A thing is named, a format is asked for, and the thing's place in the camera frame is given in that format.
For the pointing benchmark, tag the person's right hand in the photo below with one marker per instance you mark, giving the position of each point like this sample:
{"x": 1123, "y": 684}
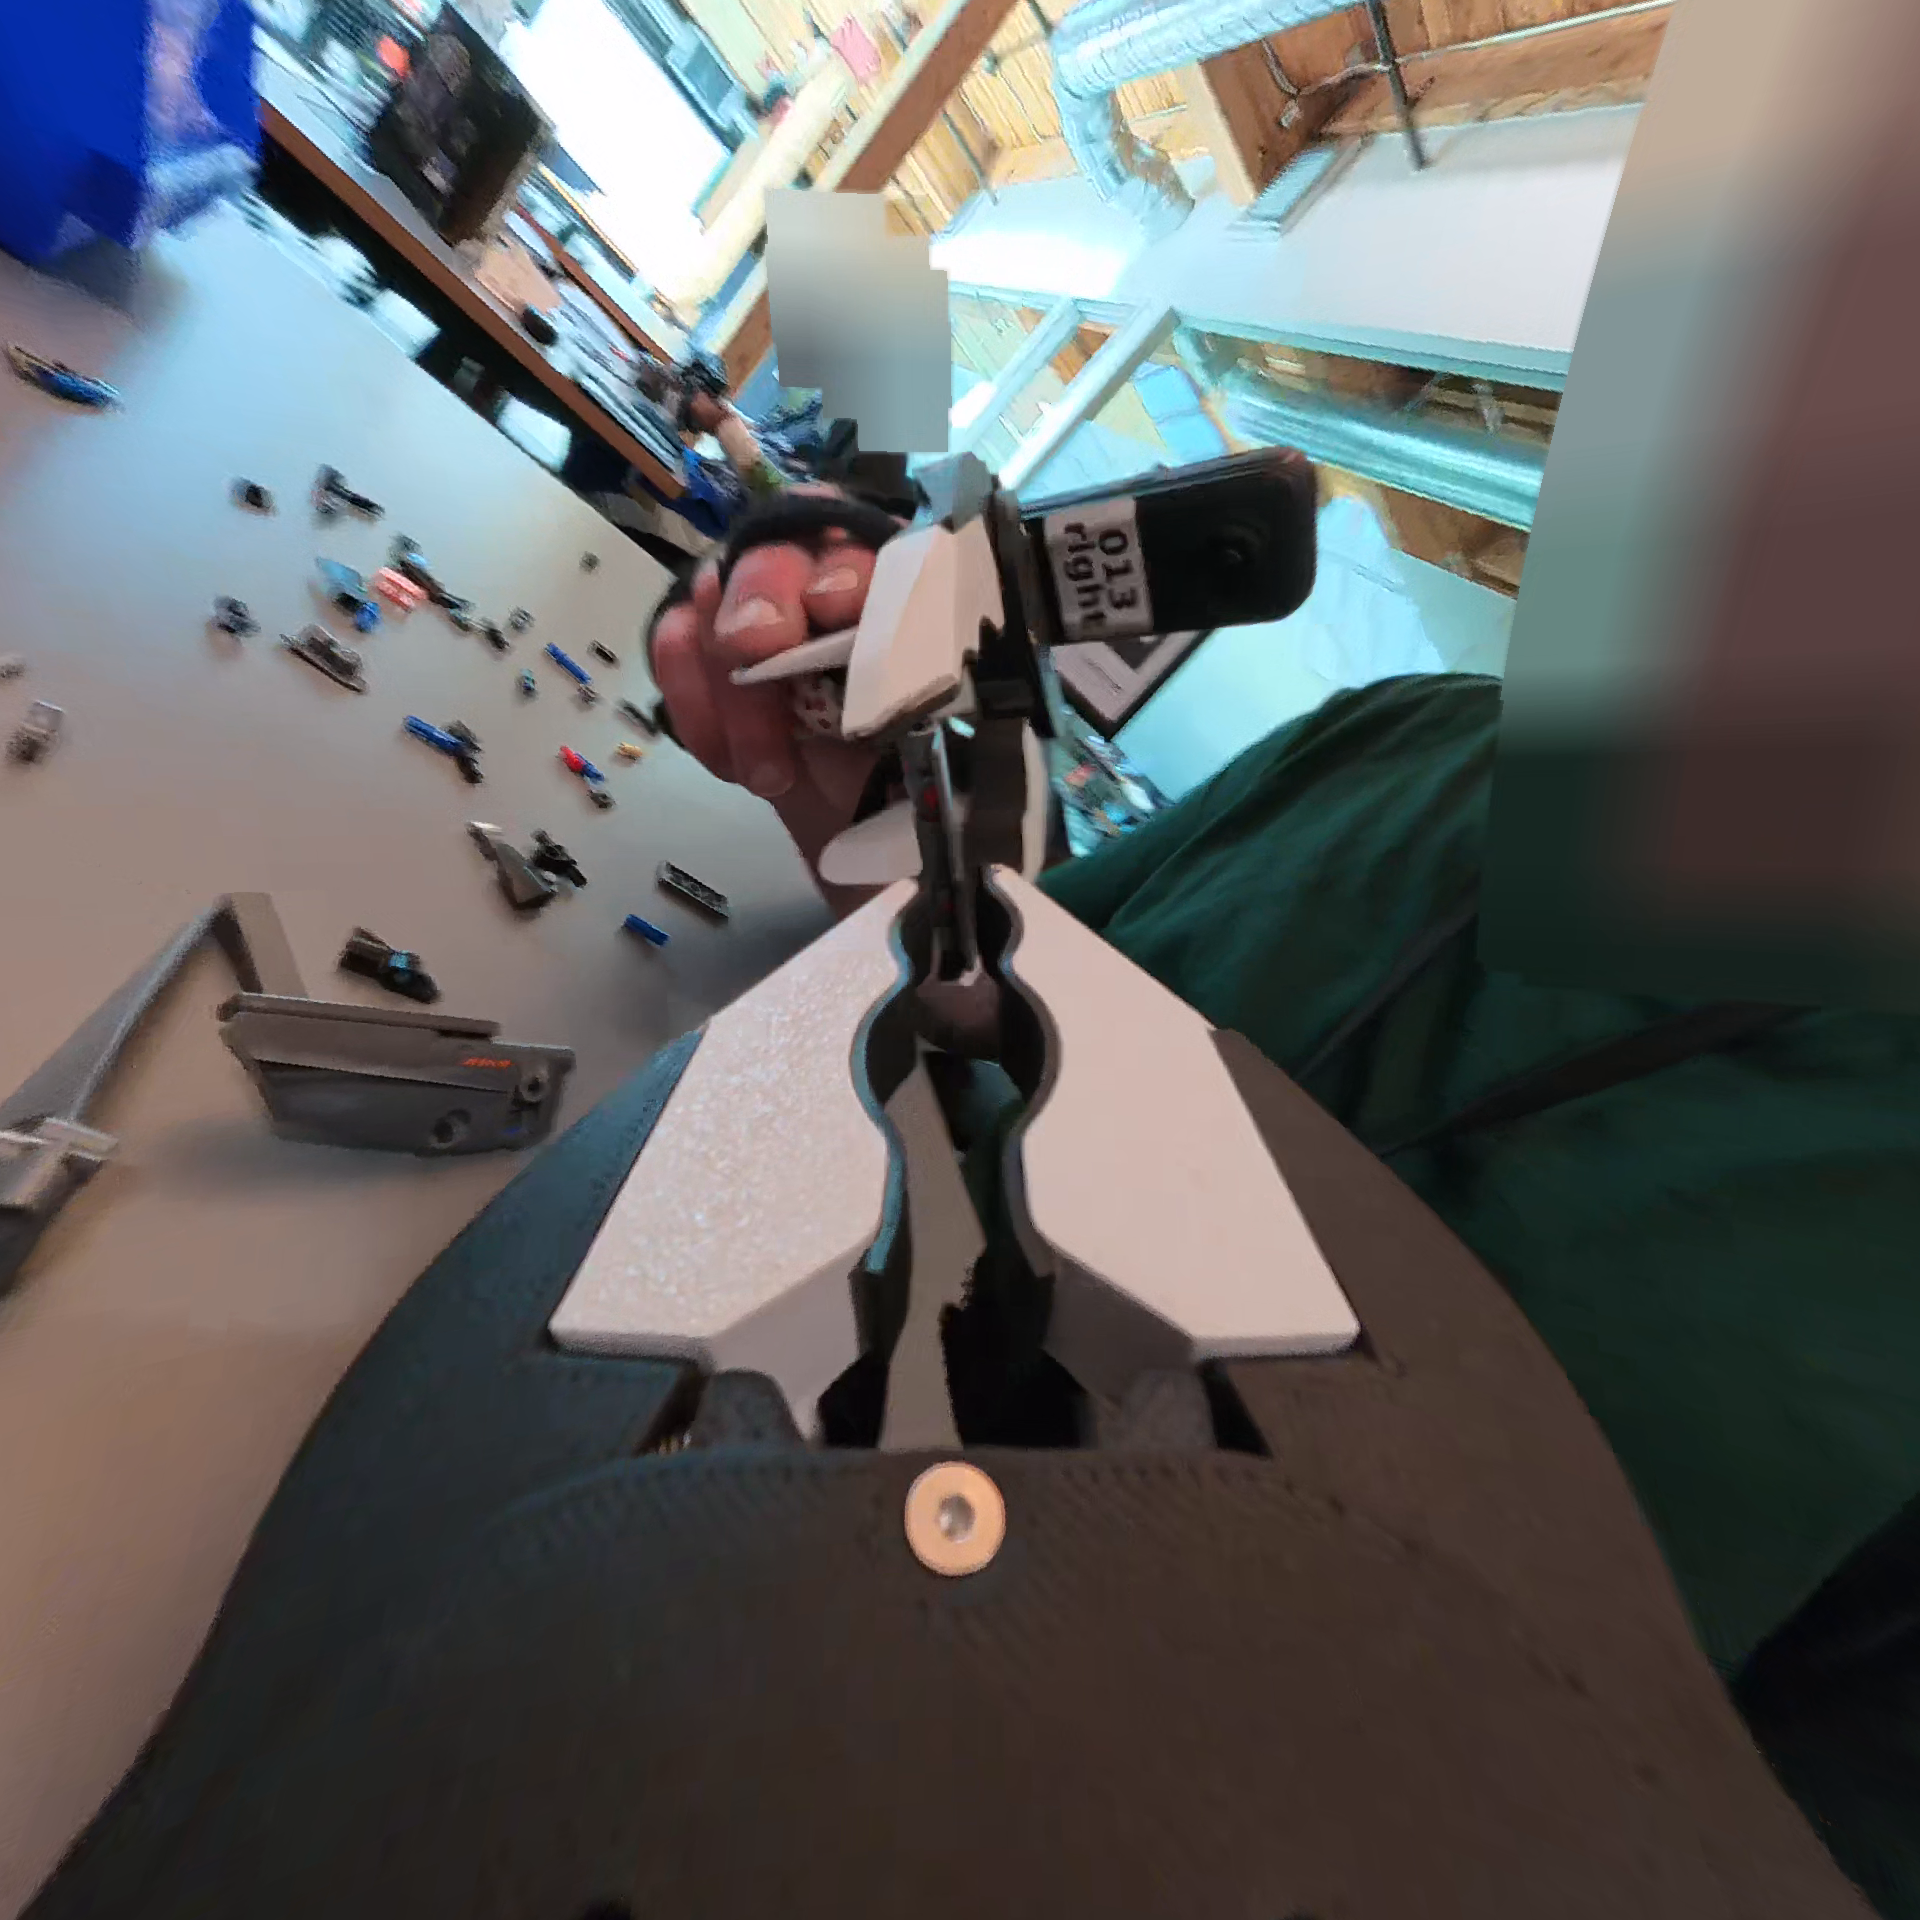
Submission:
{"x": 707, "y": 674}

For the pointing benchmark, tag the scattered loose lego pieces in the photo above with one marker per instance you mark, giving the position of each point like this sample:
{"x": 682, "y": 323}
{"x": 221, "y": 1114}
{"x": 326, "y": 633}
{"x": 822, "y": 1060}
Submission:
{"x": 418, "y": 599}

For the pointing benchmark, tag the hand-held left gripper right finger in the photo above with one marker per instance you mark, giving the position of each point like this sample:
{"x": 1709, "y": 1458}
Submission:
{"x": 1198, "y": 1201}

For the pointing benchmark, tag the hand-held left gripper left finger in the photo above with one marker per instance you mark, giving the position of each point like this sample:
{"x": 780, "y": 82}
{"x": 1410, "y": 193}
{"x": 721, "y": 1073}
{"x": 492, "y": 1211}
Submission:
{"x": 718, "y": 1201}

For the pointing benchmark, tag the black display box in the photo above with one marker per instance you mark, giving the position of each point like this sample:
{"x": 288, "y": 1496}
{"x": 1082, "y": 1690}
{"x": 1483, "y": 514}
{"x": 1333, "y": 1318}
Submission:
{"x": 450, "y": 119}

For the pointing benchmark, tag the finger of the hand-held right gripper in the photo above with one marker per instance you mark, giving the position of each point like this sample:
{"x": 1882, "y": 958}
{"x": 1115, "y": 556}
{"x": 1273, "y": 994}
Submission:
{"x": 1035, "y": 794}
{"x": 923, "y": 633}

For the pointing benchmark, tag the blue plastic bin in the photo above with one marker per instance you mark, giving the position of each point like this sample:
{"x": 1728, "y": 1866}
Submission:
{"x": 104, "y": 106}

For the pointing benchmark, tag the wooden office desk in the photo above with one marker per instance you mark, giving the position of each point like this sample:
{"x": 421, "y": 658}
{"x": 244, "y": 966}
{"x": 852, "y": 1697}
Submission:
{"x": 450, "y": 287}

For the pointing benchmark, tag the blue lego pin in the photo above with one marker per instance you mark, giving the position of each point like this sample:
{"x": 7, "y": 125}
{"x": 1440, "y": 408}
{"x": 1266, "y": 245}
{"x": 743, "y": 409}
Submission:
{"x": 643, "y": 928}

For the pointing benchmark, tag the dark tapered lego panel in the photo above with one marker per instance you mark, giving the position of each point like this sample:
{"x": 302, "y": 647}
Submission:
{"x": 511, "y": 868}

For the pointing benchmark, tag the grey lego panel assembly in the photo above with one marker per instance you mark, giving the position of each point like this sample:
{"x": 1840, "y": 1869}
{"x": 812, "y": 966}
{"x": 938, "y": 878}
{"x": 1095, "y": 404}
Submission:
{"x": 389, "y": 1073}

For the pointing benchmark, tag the black lego pin connector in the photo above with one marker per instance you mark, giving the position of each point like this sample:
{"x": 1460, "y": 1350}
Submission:
{"x": 558, "y": 856}

